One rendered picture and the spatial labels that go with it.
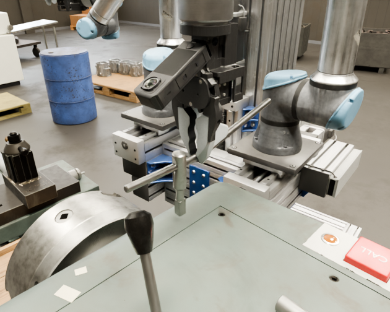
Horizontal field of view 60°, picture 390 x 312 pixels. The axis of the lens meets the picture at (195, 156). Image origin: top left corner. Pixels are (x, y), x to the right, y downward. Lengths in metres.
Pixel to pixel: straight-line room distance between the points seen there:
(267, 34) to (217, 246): 0.79
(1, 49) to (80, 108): 2.35
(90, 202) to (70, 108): 3.75
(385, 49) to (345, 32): 6.58
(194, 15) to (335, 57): 0.50
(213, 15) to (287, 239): 0.36
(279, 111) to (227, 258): 0.56
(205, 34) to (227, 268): 0.33
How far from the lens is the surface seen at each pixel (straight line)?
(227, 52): 0.52
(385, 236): 2.82
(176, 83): 0.45
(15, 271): 0.72
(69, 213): 0.69
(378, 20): 10.02
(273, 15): 1.18
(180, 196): 0.55
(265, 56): 1.19
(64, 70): 4.31
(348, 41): 0.90
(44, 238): 0.68
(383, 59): 7.50
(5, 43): 6.46
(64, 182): 1.32
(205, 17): 0.47
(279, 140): 1.02
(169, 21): 1.37
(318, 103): 0.93
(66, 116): 4.48
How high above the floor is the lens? 1.63
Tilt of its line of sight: 28 degrees down
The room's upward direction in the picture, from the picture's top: straight up
